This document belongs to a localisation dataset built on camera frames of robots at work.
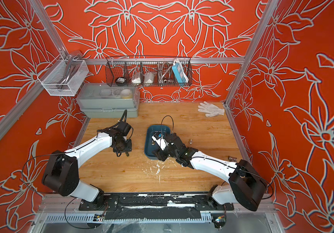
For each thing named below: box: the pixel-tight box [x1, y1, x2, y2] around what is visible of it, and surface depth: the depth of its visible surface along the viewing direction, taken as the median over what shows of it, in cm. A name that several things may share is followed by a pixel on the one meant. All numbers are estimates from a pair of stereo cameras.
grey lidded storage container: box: [76, 83, 141, 118], surface depth 103 cm
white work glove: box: [197, 100, 225, 118], surface depth 116 cm
